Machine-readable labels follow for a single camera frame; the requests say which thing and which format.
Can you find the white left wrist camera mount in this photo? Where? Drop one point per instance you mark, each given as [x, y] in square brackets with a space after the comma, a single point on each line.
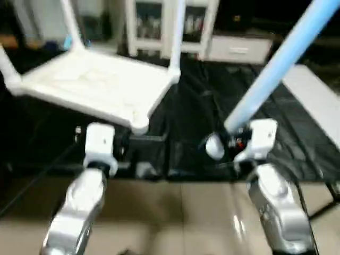
[100, 146]

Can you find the black work mat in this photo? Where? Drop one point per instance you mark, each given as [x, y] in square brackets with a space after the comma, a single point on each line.
[212, 122]

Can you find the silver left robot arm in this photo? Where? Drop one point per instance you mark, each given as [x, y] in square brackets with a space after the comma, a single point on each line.
[77, 212]

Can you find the white plastic table leg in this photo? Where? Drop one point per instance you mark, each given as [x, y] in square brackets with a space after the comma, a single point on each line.
[73, 24]
[281, 64]
[177, 34]
[9, 66]

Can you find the light blue plastic object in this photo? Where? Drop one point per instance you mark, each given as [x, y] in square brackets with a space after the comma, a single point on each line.
[69, 41]

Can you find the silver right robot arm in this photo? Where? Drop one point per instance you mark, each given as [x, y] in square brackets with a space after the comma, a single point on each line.
[279, 207]

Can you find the white glass door cabinet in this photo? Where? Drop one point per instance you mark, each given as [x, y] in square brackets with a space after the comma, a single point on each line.
[159, 26]

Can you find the white drawer unit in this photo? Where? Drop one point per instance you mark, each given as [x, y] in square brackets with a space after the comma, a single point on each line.
[239, 49]

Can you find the black metal frame leg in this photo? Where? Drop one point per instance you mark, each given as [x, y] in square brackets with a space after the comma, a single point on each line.
[325, 204]

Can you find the white flat board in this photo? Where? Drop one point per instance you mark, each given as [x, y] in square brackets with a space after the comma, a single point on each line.
[316, 101]

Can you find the white plastic table top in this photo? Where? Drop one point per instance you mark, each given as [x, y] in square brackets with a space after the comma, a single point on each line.
[95, 85]

